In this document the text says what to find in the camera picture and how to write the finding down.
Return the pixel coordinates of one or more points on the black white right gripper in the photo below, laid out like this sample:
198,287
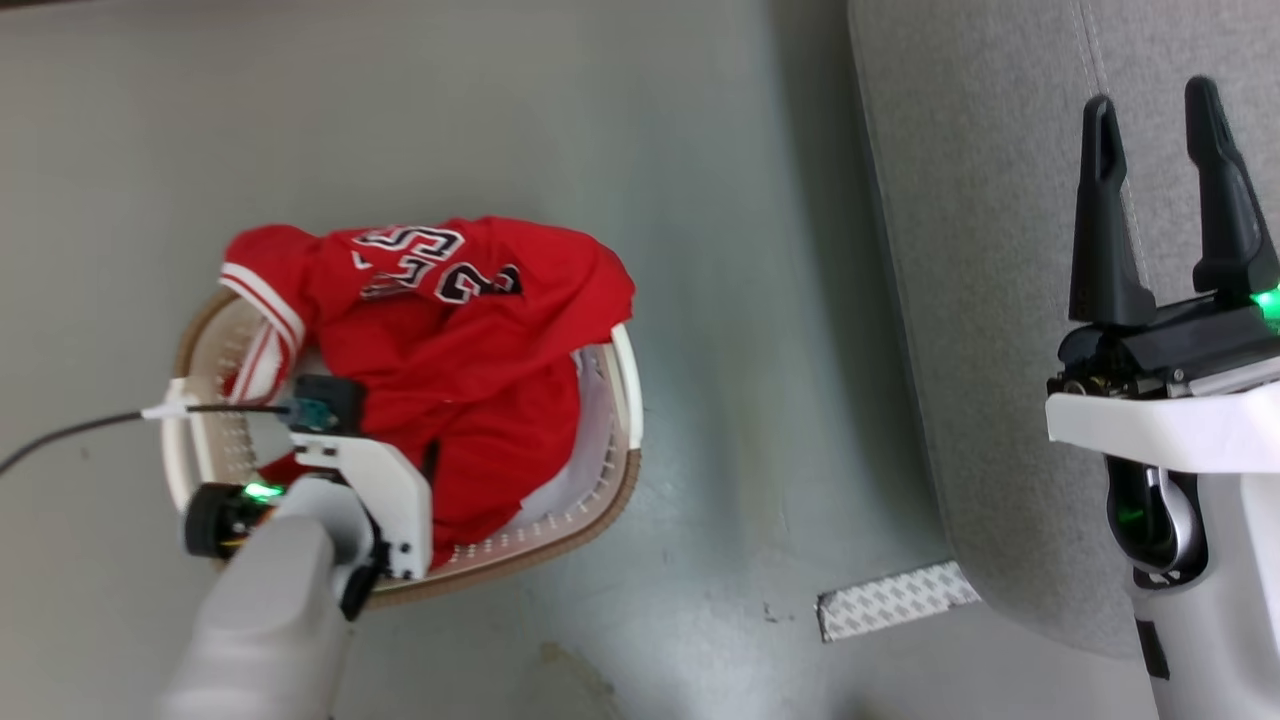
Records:
1170,400

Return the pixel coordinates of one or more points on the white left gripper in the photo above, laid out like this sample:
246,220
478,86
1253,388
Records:
395,500

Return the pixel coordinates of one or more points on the red basketball jersey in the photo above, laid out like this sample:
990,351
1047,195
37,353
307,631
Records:
470,380

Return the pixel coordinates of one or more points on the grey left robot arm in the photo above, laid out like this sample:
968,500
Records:
265,610

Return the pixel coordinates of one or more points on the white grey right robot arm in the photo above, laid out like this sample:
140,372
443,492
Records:
1225,600

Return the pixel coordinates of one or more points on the white perforated laundry basket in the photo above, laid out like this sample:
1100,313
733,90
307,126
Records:
590,490

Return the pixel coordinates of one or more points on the white cloth basket liner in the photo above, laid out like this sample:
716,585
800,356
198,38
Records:
590,440

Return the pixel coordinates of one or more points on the grey fabric sofa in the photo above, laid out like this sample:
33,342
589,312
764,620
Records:
980,300

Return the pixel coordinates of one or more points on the white patterned floor tape strip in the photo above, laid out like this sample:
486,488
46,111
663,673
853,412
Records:
895,600

